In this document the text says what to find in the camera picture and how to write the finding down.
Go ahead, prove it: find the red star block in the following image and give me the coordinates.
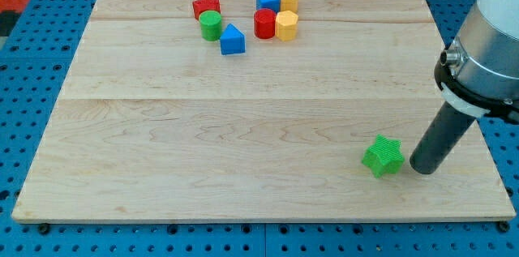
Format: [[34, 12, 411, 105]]
[[191, 0, 221, 20]]

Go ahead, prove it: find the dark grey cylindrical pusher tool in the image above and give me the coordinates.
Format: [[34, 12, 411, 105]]
[[410, 102, 475, 174]]

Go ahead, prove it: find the green star block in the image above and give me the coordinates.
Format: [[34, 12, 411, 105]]
[[362, 135, 405, 178]]

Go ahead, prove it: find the blue triangular prism block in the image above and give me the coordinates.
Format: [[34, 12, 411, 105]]
[[220, 24, 246, 55]]

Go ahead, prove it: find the light wooden board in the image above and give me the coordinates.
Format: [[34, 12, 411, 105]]
[[12, 0, 516, 224]]

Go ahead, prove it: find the green cylinder block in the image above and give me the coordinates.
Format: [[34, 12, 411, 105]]
[[199, 11, 222, 41]]

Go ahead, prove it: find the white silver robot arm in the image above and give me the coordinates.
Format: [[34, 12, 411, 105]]
[[435, 0, 518, 124]]

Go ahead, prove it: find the red cylinder block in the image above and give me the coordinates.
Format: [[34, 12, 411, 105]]
[[253, 8, 277, 39]]

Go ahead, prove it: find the yellow hexagon block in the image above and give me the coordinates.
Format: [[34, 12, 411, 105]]
[[275, 11, 298, 41]]

